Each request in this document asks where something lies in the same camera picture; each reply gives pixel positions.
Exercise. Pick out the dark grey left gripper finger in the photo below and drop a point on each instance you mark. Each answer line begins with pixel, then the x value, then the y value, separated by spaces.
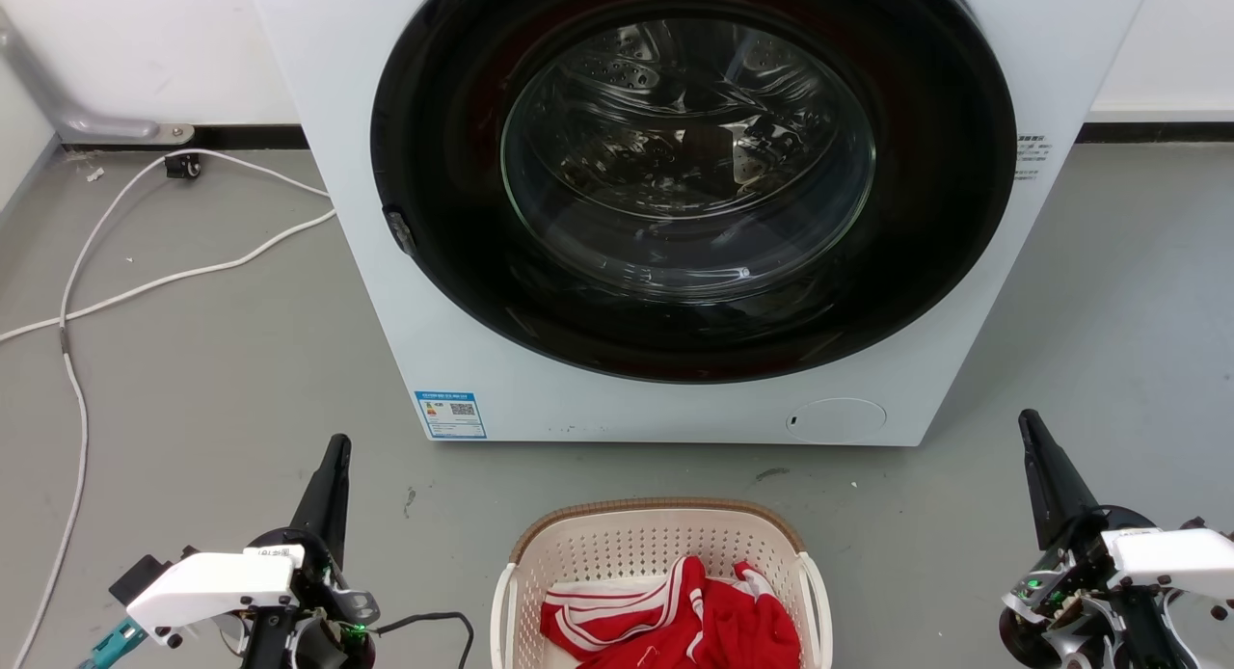
pixel 326 500

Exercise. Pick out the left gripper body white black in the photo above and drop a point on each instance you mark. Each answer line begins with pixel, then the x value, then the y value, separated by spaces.
pixel 217 584

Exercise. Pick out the round black glass washer door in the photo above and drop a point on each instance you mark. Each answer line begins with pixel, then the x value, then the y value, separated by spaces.
pixel 453 293

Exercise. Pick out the small black floor fitting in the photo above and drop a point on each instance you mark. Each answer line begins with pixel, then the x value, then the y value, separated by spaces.
pixel 181 165

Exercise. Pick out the white front-load washing machine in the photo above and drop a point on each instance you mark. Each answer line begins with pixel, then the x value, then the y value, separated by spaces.
pixel 318 91

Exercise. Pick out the red white-striped garment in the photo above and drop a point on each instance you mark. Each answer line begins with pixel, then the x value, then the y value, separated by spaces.
pixel 718 621

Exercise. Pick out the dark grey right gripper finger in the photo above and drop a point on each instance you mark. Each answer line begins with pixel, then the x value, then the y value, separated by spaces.
pixel 1053 481

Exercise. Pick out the blue energy label sticker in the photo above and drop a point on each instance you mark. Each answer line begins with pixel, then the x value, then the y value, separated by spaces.
pixel 450 414

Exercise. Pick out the grey wall pipe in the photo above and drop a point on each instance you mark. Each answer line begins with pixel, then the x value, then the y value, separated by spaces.
pixel 39 81

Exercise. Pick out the small black text label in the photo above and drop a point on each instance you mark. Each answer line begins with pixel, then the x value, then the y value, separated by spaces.
pixel 1031 157

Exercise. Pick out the round white filter cover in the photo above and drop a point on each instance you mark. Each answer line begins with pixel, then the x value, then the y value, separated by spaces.
pixel 836 421

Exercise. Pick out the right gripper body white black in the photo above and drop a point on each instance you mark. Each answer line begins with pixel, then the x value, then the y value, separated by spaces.
pixel 1147 573

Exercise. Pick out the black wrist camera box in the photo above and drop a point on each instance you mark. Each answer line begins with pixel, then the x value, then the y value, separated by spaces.
pixel 138 577

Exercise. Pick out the beige plastic laundry basket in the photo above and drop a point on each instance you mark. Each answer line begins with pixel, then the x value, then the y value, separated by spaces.
pixel 617 544

